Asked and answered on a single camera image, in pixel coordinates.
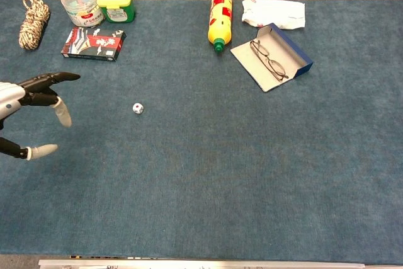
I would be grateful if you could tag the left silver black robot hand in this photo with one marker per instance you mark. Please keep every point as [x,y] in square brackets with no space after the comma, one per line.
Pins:
[12,94]

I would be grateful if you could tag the small white die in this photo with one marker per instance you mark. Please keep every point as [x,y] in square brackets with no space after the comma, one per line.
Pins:
[138,108]

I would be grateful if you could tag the black red card box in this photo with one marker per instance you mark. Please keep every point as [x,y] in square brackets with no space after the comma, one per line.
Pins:
[94,43]

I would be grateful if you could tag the clear plastic clip jar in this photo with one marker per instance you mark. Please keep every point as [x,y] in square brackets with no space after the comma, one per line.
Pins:
[81,6]

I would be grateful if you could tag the green box yellow lid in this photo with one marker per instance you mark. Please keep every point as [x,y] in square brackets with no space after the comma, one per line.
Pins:
[116,4]

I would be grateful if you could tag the blue felt table cloth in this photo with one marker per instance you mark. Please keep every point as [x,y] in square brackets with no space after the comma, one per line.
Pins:
[220,162]

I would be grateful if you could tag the yellow bottle green cap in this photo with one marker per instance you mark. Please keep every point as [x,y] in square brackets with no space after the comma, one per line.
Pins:
[220,14]

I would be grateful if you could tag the open blue glasses case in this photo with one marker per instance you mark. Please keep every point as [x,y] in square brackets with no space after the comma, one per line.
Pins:
[267,61]

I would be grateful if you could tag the thin-framed eyeglasses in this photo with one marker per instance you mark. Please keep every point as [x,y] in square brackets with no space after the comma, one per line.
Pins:
[269,60]

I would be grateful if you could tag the crumpled white plastic bag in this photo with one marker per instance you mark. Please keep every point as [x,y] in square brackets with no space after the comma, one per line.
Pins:
[274,12]

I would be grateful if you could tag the silver metal rail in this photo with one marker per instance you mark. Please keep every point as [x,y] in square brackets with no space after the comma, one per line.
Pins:
[201,264]

